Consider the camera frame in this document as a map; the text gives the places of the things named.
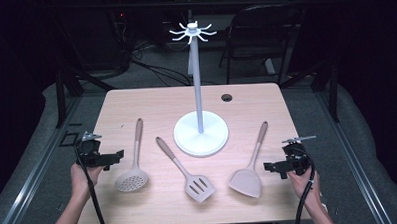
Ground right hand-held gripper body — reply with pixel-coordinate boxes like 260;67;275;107
276;135;319;177

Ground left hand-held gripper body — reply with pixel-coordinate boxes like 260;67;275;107
74;129;114;170

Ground beige solid spatula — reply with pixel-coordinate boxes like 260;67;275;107
225;121;272;200

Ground white utensil rack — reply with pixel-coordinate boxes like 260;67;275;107
168;19;231;159

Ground beige slotted spatula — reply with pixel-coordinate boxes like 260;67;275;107
154;133;218;206

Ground person's right hand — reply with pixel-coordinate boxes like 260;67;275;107
287;169;323;207

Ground person's left hand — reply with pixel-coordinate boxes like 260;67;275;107
69;161;105;199

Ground beige skimmer spoon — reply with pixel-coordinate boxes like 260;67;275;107
112;117;150;194

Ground black metal stand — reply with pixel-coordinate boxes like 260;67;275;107
52;65;119;130
277;57;342;125

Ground black folding chair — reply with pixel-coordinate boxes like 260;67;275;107
216;2;308;87

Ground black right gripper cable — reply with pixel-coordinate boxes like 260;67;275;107
290;145;318;224

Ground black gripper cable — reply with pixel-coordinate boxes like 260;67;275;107
73;143;110;224
290;145;318;224

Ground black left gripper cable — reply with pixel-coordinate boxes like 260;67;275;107
73;143;110;224

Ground metal floor rail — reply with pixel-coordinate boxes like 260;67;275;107
0;95;88;224
314;84;396;224

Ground black floor cables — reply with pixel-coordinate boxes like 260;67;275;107
129;37;194;89

